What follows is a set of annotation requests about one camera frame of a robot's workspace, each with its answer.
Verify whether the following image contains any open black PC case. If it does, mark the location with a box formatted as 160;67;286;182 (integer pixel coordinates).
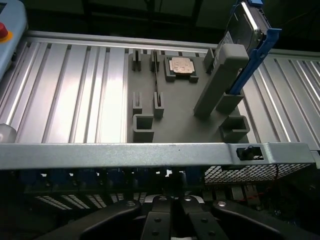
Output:
0;141;320;240

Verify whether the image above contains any grey parts rack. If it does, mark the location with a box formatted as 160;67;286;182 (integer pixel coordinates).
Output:
127;43;251;144

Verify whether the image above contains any green RAM stick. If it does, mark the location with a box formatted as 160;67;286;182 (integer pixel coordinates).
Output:
152;50;161;106

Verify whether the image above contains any silver CPU chip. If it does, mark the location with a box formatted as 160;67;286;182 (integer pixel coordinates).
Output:
167;56;197;76

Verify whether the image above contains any hard disk with blue caddy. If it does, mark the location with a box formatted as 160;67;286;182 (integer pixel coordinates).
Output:
215;0;283;96

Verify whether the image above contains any grey teach pendant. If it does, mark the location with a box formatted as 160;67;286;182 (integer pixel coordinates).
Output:
0;0;29;84

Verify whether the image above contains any red emergency stop button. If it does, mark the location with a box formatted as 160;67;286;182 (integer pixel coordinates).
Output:
0;21;9;41

